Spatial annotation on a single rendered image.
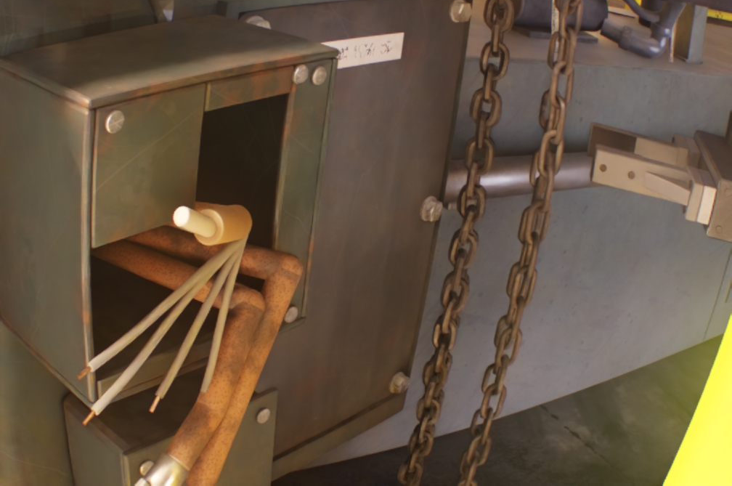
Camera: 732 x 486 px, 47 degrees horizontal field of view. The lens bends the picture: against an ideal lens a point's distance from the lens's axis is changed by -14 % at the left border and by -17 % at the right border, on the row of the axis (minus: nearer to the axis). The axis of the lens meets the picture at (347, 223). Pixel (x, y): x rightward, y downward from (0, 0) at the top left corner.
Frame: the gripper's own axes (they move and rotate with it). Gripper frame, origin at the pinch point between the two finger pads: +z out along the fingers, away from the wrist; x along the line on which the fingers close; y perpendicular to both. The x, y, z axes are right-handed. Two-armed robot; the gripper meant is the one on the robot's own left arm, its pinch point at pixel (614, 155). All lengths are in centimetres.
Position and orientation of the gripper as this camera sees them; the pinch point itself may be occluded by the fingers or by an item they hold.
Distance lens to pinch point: 71.8
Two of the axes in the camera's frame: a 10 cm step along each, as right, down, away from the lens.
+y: 1.2, -9.1, -4.0
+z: -9.7, -2.0, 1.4
